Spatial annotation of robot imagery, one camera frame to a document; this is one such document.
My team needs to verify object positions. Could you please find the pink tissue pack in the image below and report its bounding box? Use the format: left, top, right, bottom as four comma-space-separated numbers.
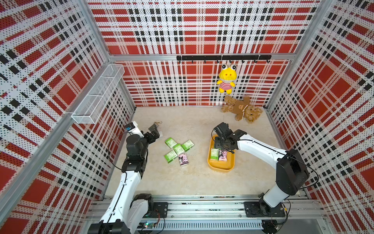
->
178, 153, 189, 167
219, 150, 228, 161

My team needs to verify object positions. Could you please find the green tissue pack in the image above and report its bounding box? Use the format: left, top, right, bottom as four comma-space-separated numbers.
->
182, 139, 194, 152
210, 148, 220, 161
164, 150, 178, 163
173, 144, 186, 156
165, 137, 178, 148

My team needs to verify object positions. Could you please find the yellow storage tray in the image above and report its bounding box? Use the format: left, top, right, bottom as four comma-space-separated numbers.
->
207, 135, 235, 172

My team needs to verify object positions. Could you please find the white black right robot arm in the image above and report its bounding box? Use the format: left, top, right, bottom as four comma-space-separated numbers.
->
212, 126, 310, 217

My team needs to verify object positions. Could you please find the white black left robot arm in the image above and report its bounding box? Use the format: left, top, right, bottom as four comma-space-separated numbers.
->
87, 121, 160, 234

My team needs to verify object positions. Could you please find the brown teddy bear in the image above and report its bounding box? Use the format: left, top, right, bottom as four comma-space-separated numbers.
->
221, 95, 263, 123

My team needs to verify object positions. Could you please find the yellow frog plush toy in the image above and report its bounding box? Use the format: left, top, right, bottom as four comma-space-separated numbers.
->
217, 64, 237, 95

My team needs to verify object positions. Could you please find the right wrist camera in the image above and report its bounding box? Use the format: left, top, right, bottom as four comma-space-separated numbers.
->
214, 122, 233, 141

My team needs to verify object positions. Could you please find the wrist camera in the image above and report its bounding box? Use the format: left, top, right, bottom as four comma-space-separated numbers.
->
214, 122, 233, 141
125, 121, 144, 138

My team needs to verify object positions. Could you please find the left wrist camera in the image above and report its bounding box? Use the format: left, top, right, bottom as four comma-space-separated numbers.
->
125, 121, 144, 138

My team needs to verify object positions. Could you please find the white wire mesh basket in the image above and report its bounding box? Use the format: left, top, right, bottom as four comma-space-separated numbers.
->
72, 64, 124, 124

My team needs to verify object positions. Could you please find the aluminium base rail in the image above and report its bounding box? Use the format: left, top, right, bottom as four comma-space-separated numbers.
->
84, 195, 333, 234

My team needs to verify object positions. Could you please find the black hook rail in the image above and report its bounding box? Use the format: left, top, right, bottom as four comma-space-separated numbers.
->
176, 55, 272, 61

